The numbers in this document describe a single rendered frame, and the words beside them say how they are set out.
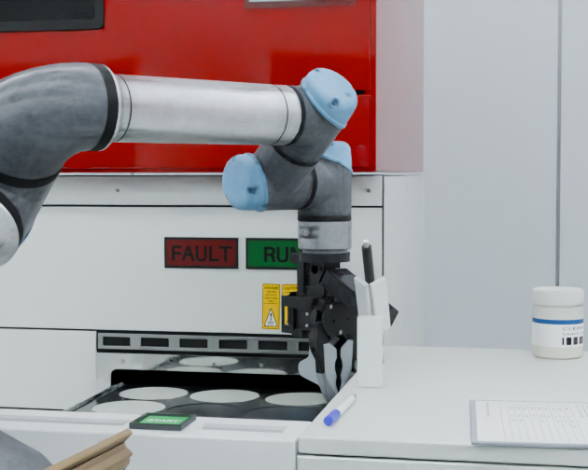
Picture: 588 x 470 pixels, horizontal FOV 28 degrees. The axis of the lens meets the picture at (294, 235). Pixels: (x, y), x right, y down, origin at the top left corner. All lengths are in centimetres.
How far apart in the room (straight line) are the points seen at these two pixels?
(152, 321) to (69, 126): 66
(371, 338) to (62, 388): 66
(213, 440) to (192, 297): 66
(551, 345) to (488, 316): 159
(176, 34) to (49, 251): 40
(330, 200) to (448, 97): 167
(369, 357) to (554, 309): 34
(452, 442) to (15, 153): 53
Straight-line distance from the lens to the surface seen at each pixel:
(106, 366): 187
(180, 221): 182
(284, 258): 178
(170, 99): 132
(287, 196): 154
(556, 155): 322
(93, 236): 187
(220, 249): 180
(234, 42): 175
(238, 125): 137
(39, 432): 124
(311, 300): 161
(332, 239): 159
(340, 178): 160
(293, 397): 170
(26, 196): 129
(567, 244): 323
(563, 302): 165
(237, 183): 152
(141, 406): 166
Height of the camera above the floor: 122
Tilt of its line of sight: 3 degrees down
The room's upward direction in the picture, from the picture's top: straight up
